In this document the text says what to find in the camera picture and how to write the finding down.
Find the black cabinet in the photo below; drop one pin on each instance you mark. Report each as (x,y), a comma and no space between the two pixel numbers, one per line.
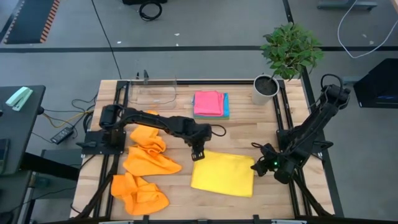
(379,81)

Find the black side desk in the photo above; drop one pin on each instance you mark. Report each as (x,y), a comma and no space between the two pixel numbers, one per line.
(18,130)

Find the grey desk foot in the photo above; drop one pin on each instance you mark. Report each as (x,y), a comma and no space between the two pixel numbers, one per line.
(342,5)

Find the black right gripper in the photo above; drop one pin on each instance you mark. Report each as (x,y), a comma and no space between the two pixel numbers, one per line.
(270,158)

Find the green leafy plant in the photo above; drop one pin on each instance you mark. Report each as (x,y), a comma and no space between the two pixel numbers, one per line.
(290,49)

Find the black aluminium table frame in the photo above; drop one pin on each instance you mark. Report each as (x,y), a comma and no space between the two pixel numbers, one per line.
(236,82)

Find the mint green stapler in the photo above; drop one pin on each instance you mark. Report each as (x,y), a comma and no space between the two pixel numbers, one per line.
(18,98)

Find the black power adapter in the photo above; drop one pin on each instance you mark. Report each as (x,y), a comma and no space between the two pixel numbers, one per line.
(62,134)

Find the black orange-edged floor mat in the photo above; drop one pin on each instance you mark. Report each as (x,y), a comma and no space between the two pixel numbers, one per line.
(28,18)

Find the pink microfiber towel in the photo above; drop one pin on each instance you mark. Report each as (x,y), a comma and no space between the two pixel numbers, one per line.
(208,103)

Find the golden orange microfiber towel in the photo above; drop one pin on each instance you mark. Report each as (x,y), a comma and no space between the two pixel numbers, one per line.
(146,138)

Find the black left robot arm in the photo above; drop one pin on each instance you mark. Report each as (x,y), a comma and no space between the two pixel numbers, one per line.
(149,119)

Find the green microfiber towel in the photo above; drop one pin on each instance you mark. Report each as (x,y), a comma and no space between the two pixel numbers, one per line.
(211,117)

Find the yellow microfiber towel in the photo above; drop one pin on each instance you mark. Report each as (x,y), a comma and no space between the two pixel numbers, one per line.
(222,174)

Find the black equipment base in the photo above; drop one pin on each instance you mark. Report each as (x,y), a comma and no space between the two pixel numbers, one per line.
(144,1)

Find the blue microfiber towel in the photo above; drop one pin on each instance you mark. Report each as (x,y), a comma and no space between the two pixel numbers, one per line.
(226,105)

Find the white plant pot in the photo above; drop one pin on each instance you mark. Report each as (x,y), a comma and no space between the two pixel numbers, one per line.
(258,98)

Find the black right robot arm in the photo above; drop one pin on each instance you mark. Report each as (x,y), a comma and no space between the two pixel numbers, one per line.
(311,127)

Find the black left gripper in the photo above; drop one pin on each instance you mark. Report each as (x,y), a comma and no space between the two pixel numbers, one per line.
(200,135)

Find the clear plastic bin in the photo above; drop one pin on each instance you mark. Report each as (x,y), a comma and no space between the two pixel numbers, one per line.
(152,93)

